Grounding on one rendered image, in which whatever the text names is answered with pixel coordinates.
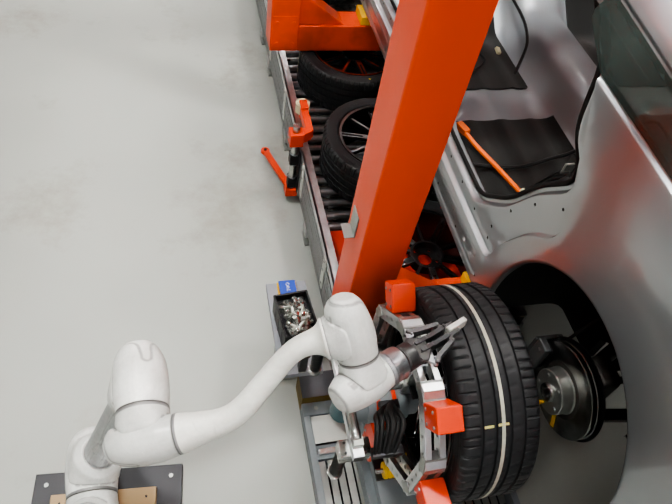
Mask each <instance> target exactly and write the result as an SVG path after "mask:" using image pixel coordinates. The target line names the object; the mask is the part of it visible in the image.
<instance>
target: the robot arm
mask: <svg viewBox="0 0 672 504"><path fill-rule="evenodd" d="M466 322H467V319H466V318H465V317H462V318H460V319H458V320H457V321H455V322H454V323H453V322H452V321H450V322H448V323H446V324H442V325H439V323H438V322H434V323H431V324H427V325H424V326H421V327H417V328H414V329H406V331H405V334H404V336H405V337H406V339H405V341H404V342H402V343H401V344H399V345H397V346H396V347H389V348H387V349H385V350H384V351H382V352H380V353H379V351H378V345H377V336H376V331H375V327H374V324H373V321H372V318H371V316H370V314H369V312H368V310H367V308H366V306H365V304H364V302H363V301H362V300H361V299H360V298H359V297H358V296H356V295H355V294H353V293H349V292H341V293H337V294H335V295H333V296H332V297H331V298H330V299H328V301H327V303H326V305H325V307H324V315H323V317H321V318H318V321H317V323H316V324H315V325H314V326H313V327H312V328H311V329H309V330H307V331H305V332H303V333H301V334H299V335H297V336H295V337H293V338H292V339H290V340H289V341H287V342H286V343H285V344H284V345H283V346H282V347H281V348H280V349H279V350H278V351H277V352H276V353H275V354H274V355H273V356H272V357H271V358H270V359H269V361H268V362H267V363H266V364H265V365H264V366H263V367H262V369H261V370H260V371H259V372H258V373H257V374H256V375H255V377H254V378H253V379H252V380H251V381H250V382H249V383H248V385H247V386H246V387H245V388H244V389H243V390H242V391H241V393H240V394H239V395H238V396H237V397H236V398H235V399H233V400H232V401H231V402H229V403H228V404H226V405H225V406H222V407H220V408H217V409H212V410H204V411H195V412H180V413H174V414H171V413H170V403H169V402H170V383H169V374H168V368H167V363H166V360H165V357H164V355H163V353H162V352H161V350H160V348H159V347H158V346H157V345H155V344H154V343H153V342H151V341H147V340H135V341H131V342H128V343H126V344H125V345H124V346H122V347H121V348H120V349H119V351H118V352H117V354H116V356H115V359H114V361H113V368H112V371H111V376H110V382H109V387H108V392H107V401H108V403H107V405H106V407H105V409H104V411H103V413H102V415H101V417H100V419H99V421H98V423H97V425H96V426H91V427H86V428H84V429H82V430H80V431H79V432H77V433H76V434H75V435H74V437H73V438H72V440H71V441H70V443H69V446H68V448H67V452H66V462H65V492H66V504H119V501H118V478H119V476H120V470H121V466H122V467H140V466H147V465H152V464H157V463H161V462H164V461H168V460H170V459H172V458H175V457H177V456H180V455H183V454H185V453H188V452H190V451H192V450H194V449H196V448H198V447H200V446H202V445H204V444H206V443H208V442H210V441H213V440H215V439H217V438H220V437H222V436H224V435H226V434H228V433H230V432H232V431H234V430H235V429H237V428H239V427H240V426H241V425H243V424H244V423H245V422H246V421H248V420H249V419H250V418H251V417H252V416H253V415H254V414H255V413H256V412H257V410H258V409H259V408H260V407H261V406H262V404H263V403H264V402H265V401H266V399H267V398H268V397H269V396H270V394H271V393H272V392H273V391H274V390H275V388H276V387H277V386H278V385H279V383H280V382H281V381H282V380H283V378H284V377H285V376H286V375H287V373H288V372H289V371H290V370H291V369H292V368H293V366H294V365H295V364H296V363H298V362H299V361H300V360H302V359H303V358H305V357H308V356H311V355H322V356H324V357H326V358H327V359H329V360H331V359H335V360H338V363H339V370H338V373H339V374H338V375H337V376H335V377H334V379H333V380H332V382H331V384H330V386H329V388H328V394H329V396H330V398H331V400H332V402H333V404H334V405H335V407H336V408H337V409H339V410H340V411H342V412H345V413H353V412H356V411H359V410H361V409H363V408H366V407H368V406H370V405H371V404H373V403H375V402H376V401H378V400H379V399H381V398H382V397H383V396H385V395H386V394H387V393H388V391H389V390H390V389H391V388H392V387H394V386H396V385H397V384H398V383H400V382H401V381H403V380H404V379H406V378H408V377H409V375H410V372H412V371H413V370H415V369H416V368H418V367H419V366H421V365H423V364H427V363H430V364H433V366H434V367H435V368H437V367H438V365H439V362H440V360H441V359H442V357H443V356H444V355H445V354H446V353H447V352H448V351H449V349H450V348H451V347H452V346H453V344H454V341H455V338H453V337H454V336H456V335H457V334H458V333H459V331H460V329H461V328H463V327H464V326H465V324H466ZM443 332H444V335H443V336H441V337H439V338H438V339H436V340H435V341H433V342H430V341H432V340H434V339H435V338H437V337H438V336H440V335H442V334H443ZM427 333H429V334H427ZM424 334H427V335H424ZM420 335H424V336H422V337H421V338H413V337H417V336H420ZM429 342H430V343H429ZM446 342H447V343H446ZM444 343H446V344H445V345H444V346H443V348H442V349H441V350H440V351H439V352H438V353H437V355H436V356H433V357H432V358H430V355H431V352H432V351H433V350H435V349H436V348H438V347H440V346H441V345H443V344H444Z"/></svg>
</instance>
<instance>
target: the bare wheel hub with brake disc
mask: <svg viewBox="0 0 672 504"><path fill-rule="evenodd" d="M549 344H550V346H551V348H552V351H553V353H552V354H551V355H550V357H549V358H548V359H547V360H546V361H545V362H544V364H543V365H542V366H541V367H538V368H536V369H534V373H535V378H536V382H537V389H538V397H539V400H543V401H544V403H542V404H539V405H540V407H541V410H542V412H543V414H544V416H545V418H546V420H547V422H548V423H549V425H550V422H551V418H552V415H556V418H555V423H554V427H552V426H551V425H550V426H551V427H552V428H553V430H554V431H555V432H556V433H557V434H559V435H560V436H561V437H563V438H564V439H567V440H570V441H576V440H582V439H586V438H588V437H589V436H590V435H592V433H593V432H594V431H595V429H596V427H597V424H598V421H599V416H600V395H599V389H598V385H597V381H596V378H595V375H594V372H593V370H592V368H591V366H590V364H589V362H588V360H587V359H586V357H585V356H584V354H583V353H582V352H581V351H580V350H579V349H578V348H577V347H576V346H575V345H573V344H572V343H570V342H568V341H565V340H556V341H549ZM543 382H549V383H550V384H551V385H552V387H553V390H554V400H553V401H552V402H547V401H545V400H544V399H543V398H542V396H541V392H540V387H541V384H542V383H543Z"/></svg>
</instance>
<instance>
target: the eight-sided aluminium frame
mask: <svg viewBox="0 0 672 504"><path fill-rule="evenodd" d="M373 324H374V327H375V331H376V336H377V345H378V351H379V353H380V352H382V351H384V350H385V349H386V347H387V341H388V339H389V336H390V334H391V331H392V329H393V327H394V328H396V329H397V330H398V331H399V332H400V334H401V336H402V339H403V342H404V341H405V339H406V337H405V336H404V334H405V331H406V329H414V328H417V327H421V326H424V323H423V322H422V319H421V318H420V317H419V315H415V314H414V313H412V312H404V313H395V314H394V313H392V312H390V311H389V310H387V309H386V303H384V304H378V307H377V308H376V313H375V315H374V318H373ZM426 371H427V374H428V377H429V380H428V381H427V379H426V376H425V373H424V370H423V367H422V365H421V366H419V367H418V368H416V369H415V370H413V376H414V379H415V382H416V386H417V392H418V398H419V424H420V460H419V462H418V463H417V465H416V466H414V465H413V463H412V462H411V461H410V460H409V458H408V457H407V456H406V454H405V453H404V454H403V455H401V456H395V457H389V458H383V460H384V462H385V465H386V466H387V467H388V468H389V470H390V471H391V472H392V474H393V475H394V477H395V478H396V480H397V481H398V483H399V484H400V486H401V487H402V489H403V492H405V493H406V495H407V496H410V495H415V492H414V488H415V486H416V485H417V484H418V482H419V481H421V480H427V479H433V478H438V477H439V476H440V475H441V474H442V472H445V469H446V463H447V456H446V435H437V434H435V433H434V450H432V444H431V431H430V430H429V429H427V428H426V427H425V418H424V406H423V403H425V402H431V401H438V400H445V399H446V395H445V389H444V384H443V379H441V377H440V374H439V370H438V367H437V368H435V367H434V366H433V364H430V363H427V364H426Z"/></svg>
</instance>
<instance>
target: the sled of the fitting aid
mask: <svg viewBox="0 0 672 504"><path fill-rule="evenodd" d="M356 464H357V469H358V473H359V478H360V482H361V487H362V491H363V496H364V500H365V504H378V499H377V495H376V491H375V486H374V482H373V478H372V474H371V469H370V465H369V462H368V461H367V459H365V460H363V461H358V462H356Z"/></svg>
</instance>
